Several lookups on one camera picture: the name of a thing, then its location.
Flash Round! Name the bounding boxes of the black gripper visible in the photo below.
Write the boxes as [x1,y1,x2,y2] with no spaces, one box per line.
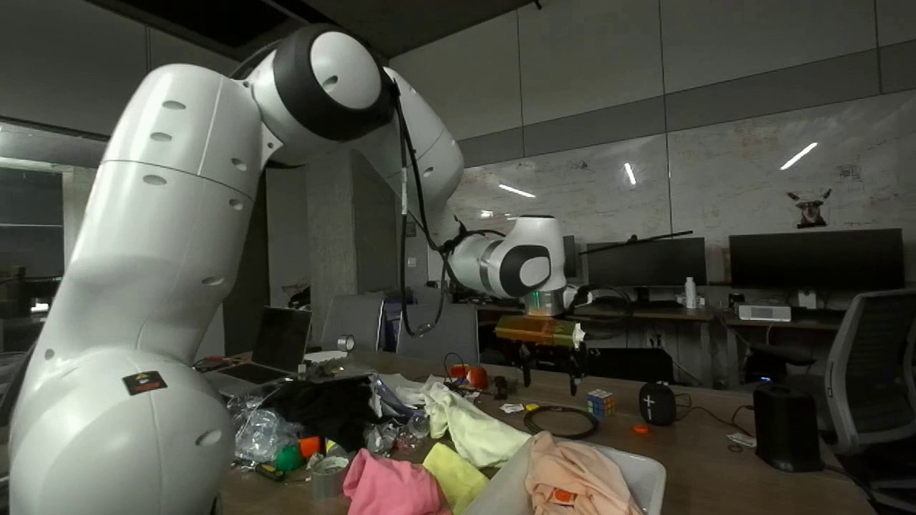
[516,342,584,393]

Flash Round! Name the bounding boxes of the dark wall emblem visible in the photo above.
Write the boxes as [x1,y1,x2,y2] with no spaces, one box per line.
[785,186,835,232]

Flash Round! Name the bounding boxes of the black cord ring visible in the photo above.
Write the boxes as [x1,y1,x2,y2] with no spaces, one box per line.
[521,403,604,442]

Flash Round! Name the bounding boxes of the wide black monitor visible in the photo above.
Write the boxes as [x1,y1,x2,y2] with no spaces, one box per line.
[727,226,907,293]

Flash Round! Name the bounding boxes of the orange and white round object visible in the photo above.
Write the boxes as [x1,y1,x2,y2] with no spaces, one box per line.
[448,361,493,392]

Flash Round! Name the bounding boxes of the tall black speaker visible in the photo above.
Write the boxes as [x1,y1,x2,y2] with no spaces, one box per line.
[751,381,824,475]

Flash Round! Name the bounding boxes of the grey fabric chair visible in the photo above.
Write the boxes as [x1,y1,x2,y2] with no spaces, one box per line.
[393,299,483,365]
[315,288,386,353]

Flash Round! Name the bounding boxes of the crumpled clear plastic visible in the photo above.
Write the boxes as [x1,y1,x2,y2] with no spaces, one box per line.
[232,406,302,468]

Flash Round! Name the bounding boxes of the wooden office desk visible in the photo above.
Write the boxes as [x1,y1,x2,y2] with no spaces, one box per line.
[476,303,843,388]

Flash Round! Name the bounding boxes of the clear plastic water bottle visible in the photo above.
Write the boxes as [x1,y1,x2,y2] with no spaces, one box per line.
[367,409,435,456]

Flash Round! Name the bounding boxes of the large pale yellow towel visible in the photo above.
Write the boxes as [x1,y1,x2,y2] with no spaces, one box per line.
[420,373,532,468]

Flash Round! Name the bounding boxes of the yellow-green microfiber cloth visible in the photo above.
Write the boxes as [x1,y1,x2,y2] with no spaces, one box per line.
[420,439,493,515]

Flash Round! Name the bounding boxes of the open dark laptop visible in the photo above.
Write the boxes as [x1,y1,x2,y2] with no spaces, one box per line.
[200,305,312,393]

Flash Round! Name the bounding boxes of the pink cloth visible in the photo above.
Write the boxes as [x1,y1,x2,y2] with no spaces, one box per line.
[342,446,449,515]

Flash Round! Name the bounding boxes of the Rubik's cube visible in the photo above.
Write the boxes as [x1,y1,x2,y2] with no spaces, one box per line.
[584,385,617,421]

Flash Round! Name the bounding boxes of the black fabric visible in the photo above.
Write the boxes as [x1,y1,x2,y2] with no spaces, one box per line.
[260,373,379,451]

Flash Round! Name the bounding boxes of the small green object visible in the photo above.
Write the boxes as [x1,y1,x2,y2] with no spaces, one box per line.
[273,442,307,476]

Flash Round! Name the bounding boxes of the white flat device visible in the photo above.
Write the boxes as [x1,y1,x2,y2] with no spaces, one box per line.
[737,299,797,326]

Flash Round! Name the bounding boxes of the black office chair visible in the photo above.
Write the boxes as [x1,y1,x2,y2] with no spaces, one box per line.
[821,285,916,515]

